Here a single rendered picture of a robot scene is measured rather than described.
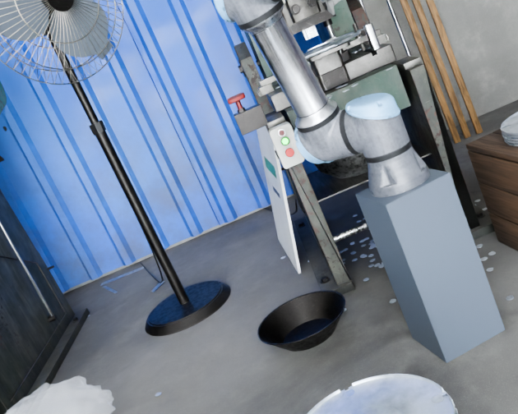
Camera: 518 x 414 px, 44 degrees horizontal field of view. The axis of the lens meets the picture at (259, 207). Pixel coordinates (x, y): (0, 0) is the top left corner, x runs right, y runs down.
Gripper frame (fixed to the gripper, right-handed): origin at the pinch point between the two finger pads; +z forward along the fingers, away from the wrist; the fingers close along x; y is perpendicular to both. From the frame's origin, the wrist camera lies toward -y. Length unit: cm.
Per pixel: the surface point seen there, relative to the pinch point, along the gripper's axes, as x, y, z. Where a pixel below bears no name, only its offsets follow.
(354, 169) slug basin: -7, -7, 58
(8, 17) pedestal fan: 43, -96, -23
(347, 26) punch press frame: 39, 14, 30
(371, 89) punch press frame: -5.8, 5.7, 29.9
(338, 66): 4.3, -0.6, 23.0
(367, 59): 5.8, 9.8, 26.1
